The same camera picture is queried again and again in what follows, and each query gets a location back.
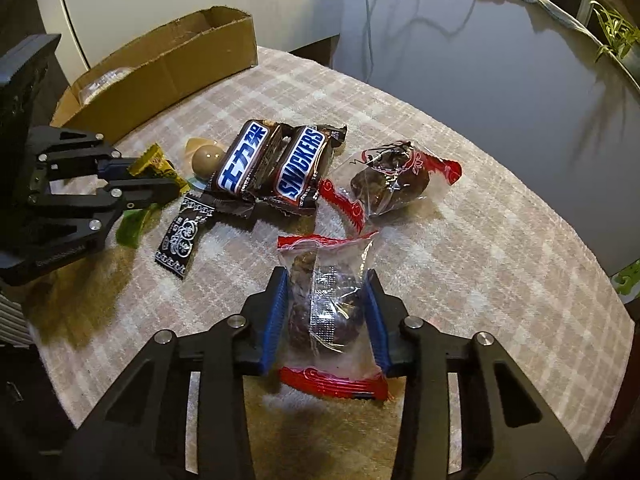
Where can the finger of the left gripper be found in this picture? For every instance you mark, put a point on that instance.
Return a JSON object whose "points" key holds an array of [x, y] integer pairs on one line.
{"points": [[137, 193], [111, 164]]}

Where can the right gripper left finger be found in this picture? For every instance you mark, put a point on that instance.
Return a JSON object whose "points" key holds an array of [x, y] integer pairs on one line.
{"points": [[177, 411]]}

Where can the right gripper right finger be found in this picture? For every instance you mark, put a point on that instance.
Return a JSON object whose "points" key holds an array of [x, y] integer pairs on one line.
{"points": [[469, 410]]}

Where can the light green candy wrapper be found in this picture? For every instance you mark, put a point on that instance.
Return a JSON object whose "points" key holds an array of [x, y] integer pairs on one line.
{"points": [[134, 224]]}

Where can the yellow candy packet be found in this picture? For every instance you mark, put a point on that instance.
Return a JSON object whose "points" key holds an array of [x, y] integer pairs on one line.
{"points": [[153, 163]]}

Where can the black patterned snack packet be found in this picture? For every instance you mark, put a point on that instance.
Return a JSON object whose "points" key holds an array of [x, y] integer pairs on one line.
{"points": [[181, 238]]}

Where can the brown egg vacuum pack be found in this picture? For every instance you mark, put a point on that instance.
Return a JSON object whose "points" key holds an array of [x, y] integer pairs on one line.
{"points": [[204, 157]]}

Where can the Snickers bar Chinese label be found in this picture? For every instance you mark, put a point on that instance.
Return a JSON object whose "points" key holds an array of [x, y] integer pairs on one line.
{"points": [[242, 160]]}

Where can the clear red date pack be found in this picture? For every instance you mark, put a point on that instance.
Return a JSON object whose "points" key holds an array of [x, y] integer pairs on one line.
{"points": [[326, 349], [386, 178]]}

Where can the Snickers bar English label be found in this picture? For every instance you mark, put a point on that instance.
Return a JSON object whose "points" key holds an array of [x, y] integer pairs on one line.
{"points": [[294, 183]]}

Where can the brown cardboard box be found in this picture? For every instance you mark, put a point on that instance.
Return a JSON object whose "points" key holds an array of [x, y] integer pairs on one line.
{"points": [[170, 63]]}

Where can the plaid beige tablecloth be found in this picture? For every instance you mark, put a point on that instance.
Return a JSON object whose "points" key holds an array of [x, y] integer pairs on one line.
{"points": [[491, 256]]}

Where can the green snack bag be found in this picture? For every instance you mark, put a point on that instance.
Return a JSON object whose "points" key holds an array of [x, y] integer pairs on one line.
{"points": [[626, 282]]}

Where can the potted spider plant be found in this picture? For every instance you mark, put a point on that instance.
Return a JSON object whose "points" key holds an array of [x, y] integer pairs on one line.
{"points": [[620, 34]]}

